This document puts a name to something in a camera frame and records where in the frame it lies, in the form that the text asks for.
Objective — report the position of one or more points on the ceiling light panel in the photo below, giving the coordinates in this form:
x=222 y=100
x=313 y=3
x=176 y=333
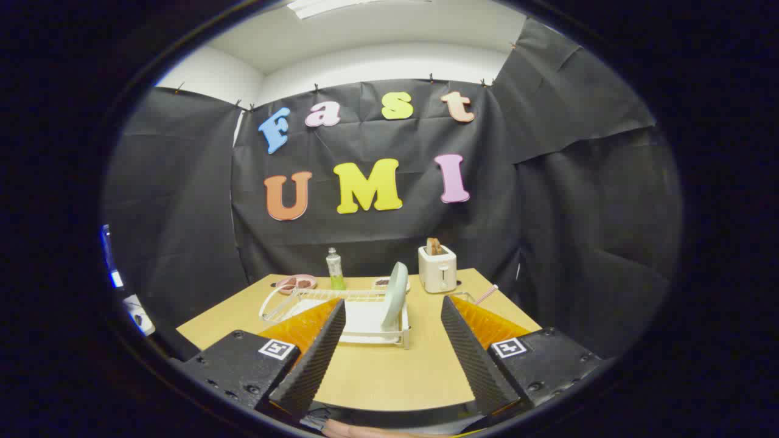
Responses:
x=328 y=6

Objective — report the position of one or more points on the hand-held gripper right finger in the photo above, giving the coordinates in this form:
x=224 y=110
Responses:
x=471 y=359

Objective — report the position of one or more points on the black backdrop cloth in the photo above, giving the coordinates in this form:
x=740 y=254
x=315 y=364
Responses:
x=548 y=213

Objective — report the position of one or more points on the white object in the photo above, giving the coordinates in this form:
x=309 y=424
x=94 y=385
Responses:
x=140 y=315

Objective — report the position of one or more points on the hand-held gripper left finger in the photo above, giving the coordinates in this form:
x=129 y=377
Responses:
x=316 y=359

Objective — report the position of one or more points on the blue lit screen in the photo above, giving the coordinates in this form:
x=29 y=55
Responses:
x=111 y=261

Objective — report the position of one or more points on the light green plate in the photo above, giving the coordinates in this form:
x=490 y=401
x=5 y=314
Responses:
x=395 y=292

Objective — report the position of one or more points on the green clear bottle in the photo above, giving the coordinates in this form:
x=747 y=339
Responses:
x=335 y=271

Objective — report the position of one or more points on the pink plate with food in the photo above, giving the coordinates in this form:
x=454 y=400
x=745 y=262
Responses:
x=296 y=283

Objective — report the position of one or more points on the white toaster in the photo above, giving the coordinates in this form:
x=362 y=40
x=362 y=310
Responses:
x=437 y=274

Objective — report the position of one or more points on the small white divided tray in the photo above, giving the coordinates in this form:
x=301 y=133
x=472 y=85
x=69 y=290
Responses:
x=380 y=282

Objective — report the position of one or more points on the brown bread slice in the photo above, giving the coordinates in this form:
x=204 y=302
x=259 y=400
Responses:
x=434 y=246

